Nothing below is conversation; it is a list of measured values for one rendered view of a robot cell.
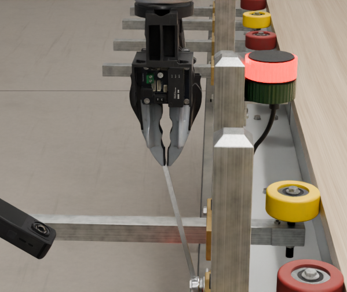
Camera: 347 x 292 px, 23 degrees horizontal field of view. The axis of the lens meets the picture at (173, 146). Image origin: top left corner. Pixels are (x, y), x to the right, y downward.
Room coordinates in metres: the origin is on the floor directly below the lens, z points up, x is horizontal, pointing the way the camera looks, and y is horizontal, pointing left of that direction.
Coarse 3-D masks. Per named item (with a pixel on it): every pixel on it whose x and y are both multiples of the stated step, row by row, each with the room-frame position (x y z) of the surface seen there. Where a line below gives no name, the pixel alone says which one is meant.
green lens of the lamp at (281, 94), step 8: (248, 80) 0.93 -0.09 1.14; (296, 80) 0.93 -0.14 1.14; (248, 88) 0.93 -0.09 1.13; (256, 88) 0.92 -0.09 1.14; (264, 88) 0.91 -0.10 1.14; (272, 88) 0.91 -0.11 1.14; (280, 88) 0.91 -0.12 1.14; (288, 88) 0.92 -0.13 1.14; (248, 96) 0.93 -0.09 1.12; (256, 96) 0.92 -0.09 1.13; (264, 96) 0.91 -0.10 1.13; (272, 96) 0.91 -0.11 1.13; (280, 96) 0.91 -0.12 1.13; (288, 96) 0.92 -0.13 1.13
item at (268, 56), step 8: (248, 56) 0.94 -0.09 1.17; (256, 56) 0.94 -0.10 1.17; (264, 56) 0.94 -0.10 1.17; (272, 56) 0.94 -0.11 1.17; (280, 56) 0.94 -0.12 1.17; (288, 56) 0.94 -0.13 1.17; (272, 104) 0.94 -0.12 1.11; (272, 112) 0.94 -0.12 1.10; (272, 120) 0.94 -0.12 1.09; (264, 136) 0.94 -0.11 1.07; (256, 144) 0.94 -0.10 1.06
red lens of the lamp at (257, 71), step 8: (296, 56) 0.94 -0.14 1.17; (248, 64) 0.93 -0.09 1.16; (256, 64) 0.92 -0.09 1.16; (264, 64) 0.91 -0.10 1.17; (272, 64) 0.91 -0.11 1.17; (280, 64) 0.91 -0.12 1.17; (288, 64) 0.92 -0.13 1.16; (296, 64) 0.93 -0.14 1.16; (248, 72) 0.93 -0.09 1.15; (256, 72) 0.92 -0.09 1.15; (264, 72) 0.91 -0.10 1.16; (272, 72) 0.91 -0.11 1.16; (280, 72) 0.91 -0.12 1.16; (288, 72) 0.92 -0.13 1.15; (296, 72) 0.93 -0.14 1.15; (256, 80) 0.92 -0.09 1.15; (264, 80) 0.91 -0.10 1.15; (272, 80) 0.91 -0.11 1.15; (280, 80) 0.91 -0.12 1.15; (288, 80) 0.92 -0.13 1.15
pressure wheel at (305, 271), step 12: (288, 264) 0.92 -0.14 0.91; (300, 264) 0.92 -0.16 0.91; (312, 264) 0.92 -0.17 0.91; (324, 264) 0.92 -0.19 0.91; (288, 276) 0.89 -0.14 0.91; (300, 276) 0.90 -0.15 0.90; (312, 276) 0.89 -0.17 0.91; (324, 276) 0.90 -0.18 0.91; (336, 276) 0.89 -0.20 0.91; (276, 288) 0.90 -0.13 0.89; (288, 288) 0.87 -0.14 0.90; (300, 288) 0.87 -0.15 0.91; (312, 288) 0.86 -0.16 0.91; (324, 288) 0.86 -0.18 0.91; (336, 288) 0.87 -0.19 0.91
